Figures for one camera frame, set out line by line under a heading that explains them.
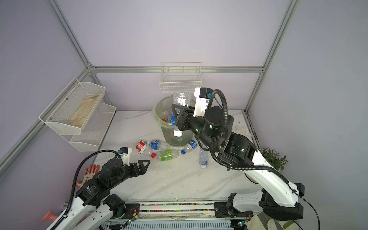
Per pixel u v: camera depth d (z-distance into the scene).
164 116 0.91
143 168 0.66
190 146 0.94
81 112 0.78
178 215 0.73
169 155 0.89
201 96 0.41
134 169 0.63
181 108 0.46
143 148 0.95
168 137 0.96
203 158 0.93
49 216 0.63
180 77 1.07
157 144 0.94
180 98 0.46
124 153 0.64
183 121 0.41
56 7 0.68
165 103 0.92
